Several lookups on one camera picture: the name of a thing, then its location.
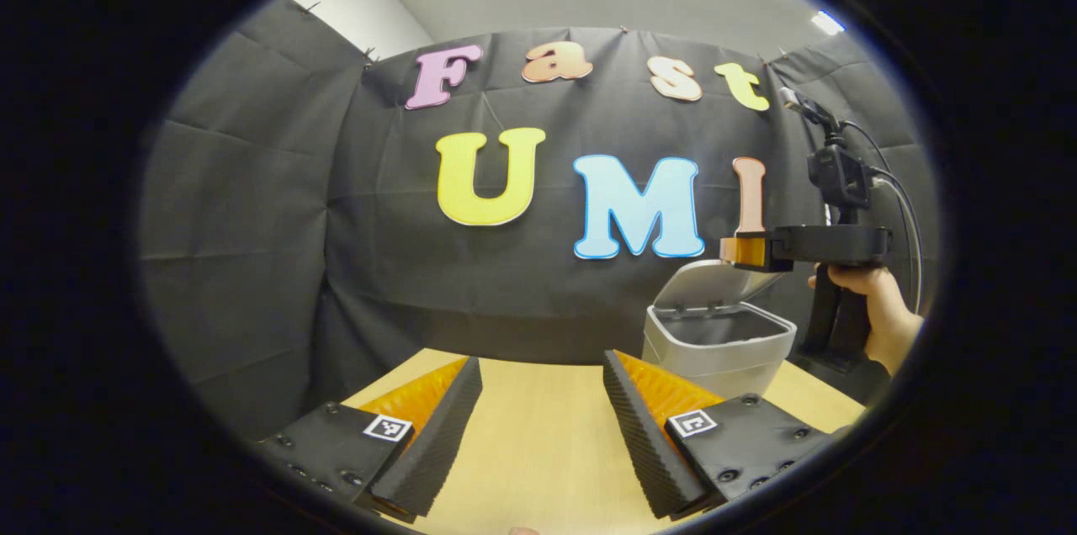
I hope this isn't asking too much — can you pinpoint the wooden desktop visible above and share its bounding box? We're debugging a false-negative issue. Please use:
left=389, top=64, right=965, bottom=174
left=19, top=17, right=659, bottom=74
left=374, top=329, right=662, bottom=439
left=341, top=347, right=867, bottom=535

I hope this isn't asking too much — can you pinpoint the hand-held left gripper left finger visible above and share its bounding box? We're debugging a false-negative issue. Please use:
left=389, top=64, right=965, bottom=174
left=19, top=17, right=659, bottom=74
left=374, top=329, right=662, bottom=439
left=257, top=356, right=485, bottom=523

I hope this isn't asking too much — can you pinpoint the black backdrop cloth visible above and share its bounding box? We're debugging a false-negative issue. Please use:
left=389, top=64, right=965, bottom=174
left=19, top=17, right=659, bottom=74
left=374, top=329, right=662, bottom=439
left=139, top=0, right=939, bottom=439

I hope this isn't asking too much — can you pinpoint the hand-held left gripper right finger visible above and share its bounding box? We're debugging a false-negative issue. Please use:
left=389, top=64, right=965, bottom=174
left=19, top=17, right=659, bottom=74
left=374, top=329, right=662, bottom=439
left=602, top=349, right=834, bottom=521

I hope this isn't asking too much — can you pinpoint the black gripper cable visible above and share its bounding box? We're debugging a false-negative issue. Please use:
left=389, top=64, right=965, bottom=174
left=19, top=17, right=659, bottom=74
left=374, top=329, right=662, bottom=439
left=841, top=121, right=924, bottom=313

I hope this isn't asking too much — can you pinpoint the white desktop garbage bin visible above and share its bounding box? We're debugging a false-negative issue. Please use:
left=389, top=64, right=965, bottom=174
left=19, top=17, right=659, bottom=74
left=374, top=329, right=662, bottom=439
left=642, top=259, right=798, bottom=399

